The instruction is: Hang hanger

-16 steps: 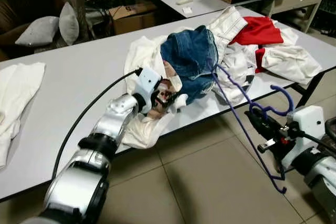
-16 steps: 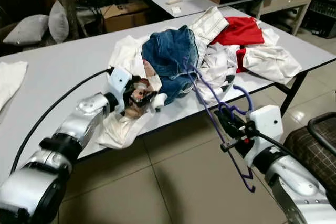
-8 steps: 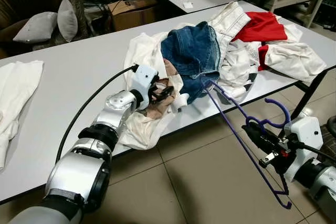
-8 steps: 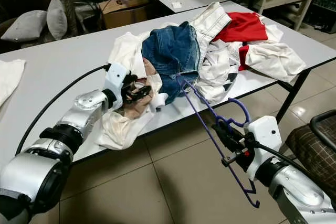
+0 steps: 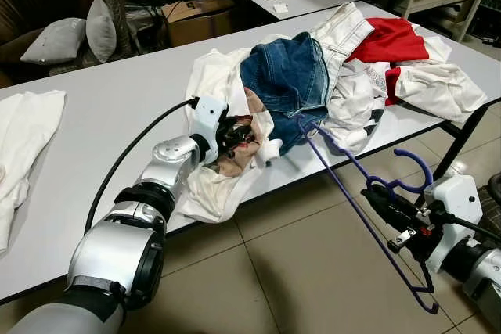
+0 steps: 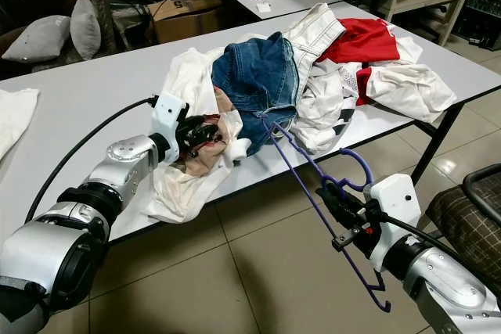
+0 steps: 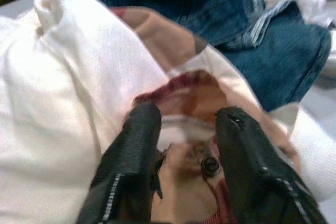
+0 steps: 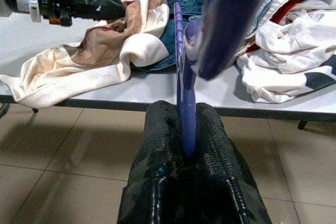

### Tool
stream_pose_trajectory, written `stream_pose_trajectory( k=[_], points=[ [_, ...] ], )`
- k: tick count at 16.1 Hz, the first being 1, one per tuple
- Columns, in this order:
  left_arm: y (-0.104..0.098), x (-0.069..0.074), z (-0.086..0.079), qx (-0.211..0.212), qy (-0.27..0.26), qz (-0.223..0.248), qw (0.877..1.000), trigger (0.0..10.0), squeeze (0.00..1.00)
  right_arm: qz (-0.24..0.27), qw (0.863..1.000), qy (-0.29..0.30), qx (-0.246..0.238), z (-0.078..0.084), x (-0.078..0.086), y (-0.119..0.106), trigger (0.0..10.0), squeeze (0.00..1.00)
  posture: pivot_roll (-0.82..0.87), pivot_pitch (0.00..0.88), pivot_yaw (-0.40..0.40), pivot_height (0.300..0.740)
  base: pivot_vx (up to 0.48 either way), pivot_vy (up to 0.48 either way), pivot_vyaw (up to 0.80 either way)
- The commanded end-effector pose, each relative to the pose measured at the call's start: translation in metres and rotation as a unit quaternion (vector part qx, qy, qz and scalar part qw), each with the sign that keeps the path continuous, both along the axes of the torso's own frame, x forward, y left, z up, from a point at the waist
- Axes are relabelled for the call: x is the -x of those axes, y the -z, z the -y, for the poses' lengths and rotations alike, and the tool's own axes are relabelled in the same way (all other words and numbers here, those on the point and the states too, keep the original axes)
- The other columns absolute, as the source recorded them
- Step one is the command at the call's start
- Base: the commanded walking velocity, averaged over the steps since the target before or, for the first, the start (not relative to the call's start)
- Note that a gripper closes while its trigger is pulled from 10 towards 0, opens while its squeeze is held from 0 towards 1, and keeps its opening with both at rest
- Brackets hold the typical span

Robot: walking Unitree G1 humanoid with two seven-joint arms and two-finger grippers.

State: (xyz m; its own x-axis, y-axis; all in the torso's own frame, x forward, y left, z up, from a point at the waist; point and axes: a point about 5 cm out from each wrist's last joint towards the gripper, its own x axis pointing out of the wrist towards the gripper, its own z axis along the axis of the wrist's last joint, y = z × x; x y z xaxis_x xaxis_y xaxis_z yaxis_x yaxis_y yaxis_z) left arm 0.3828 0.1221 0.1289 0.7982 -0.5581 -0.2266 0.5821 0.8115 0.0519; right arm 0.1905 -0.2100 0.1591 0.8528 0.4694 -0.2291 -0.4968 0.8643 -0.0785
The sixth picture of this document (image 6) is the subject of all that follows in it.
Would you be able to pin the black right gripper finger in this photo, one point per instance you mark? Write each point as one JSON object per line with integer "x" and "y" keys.
{"x": 337, "y": 206}
{"x": 337, "y": 195}

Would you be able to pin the peach printed garment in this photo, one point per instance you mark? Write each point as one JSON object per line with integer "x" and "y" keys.
{"x": 228, "y": 119}

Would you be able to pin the purple plastic hanger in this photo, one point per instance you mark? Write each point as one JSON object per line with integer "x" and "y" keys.
{"x": 370, "y": 171}

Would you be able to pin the cream white shirt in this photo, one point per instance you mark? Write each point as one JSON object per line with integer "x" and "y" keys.
{"x": 188, "y": 76}

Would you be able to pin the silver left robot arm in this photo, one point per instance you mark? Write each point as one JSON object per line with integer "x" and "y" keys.
{"x": 55, "y": 260}

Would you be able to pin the blue denim jeans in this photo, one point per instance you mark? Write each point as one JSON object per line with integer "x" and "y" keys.
{"x": 254, "y": 76}

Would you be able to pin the white table with black legs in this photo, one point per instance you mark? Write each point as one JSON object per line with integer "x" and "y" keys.
{"x": 109, "y": 99}

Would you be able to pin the white patterned garment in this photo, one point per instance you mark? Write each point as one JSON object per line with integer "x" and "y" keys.
{"x": 325, "y": 103}

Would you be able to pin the open brown cardboard box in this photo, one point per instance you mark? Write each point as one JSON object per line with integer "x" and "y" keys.
{"x": 184, "y": 21}

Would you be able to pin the plaid chair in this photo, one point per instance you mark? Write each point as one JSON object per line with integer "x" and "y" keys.
{"x": 470, "y": 224}

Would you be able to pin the small white card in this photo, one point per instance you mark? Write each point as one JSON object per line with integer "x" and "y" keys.
{"x": 264, "y": 7}

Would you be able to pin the white crumpled garment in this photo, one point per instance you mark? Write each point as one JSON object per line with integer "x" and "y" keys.
{"x": 411, "y": 87}

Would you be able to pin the white stitched trousers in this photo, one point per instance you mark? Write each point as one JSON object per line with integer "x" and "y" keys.
{"x": 315, "y": 33}

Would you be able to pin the flat white cloth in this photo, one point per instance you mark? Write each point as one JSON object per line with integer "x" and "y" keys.
{"x": 16, "y": 119}

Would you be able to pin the grey cushion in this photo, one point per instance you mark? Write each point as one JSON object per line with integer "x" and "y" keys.
{"x": 39, "y": 37}
{"x": 86, "y": 27}

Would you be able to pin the red shirt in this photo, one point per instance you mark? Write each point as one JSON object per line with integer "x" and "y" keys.
{"x": 364, "y": 41}

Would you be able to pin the patterned curtain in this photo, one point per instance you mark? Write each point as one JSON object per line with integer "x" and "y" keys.
{"x": 100, "y": 5}

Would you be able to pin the black crate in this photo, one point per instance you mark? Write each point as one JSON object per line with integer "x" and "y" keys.
{"x": 477, "y": 17}

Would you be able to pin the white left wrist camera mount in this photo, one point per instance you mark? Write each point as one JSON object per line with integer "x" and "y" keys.
{"x": 171, "y": 115}

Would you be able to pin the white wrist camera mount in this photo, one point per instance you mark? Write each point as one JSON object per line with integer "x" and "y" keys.
{"x": 395, "y": 201}
{"x": 171, "y": 115}

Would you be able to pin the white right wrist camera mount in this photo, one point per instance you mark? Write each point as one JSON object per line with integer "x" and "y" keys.
{"x": 395, "y": 201}

